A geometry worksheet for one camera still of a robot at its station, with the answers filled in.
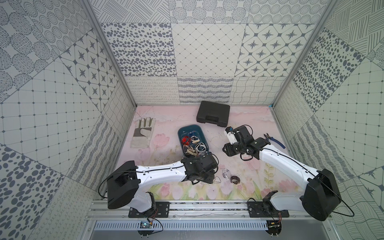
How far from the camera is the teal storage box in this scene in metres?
0.92

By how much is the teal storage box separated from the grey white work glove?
0.23m

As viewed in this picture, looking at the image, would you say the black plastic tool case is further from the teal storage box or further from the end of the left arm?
the end of the left arm

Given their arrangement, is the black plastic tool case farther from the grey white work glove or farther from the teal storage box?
the grey white work glove

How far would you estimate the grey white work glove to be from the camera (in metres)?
1.00

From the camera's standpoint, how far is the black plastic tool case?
1091 mm

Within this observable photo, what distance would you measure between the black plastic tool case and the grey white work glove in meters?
0.36

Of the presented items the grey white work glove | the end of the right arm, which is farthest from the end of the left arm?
the grey white work glove
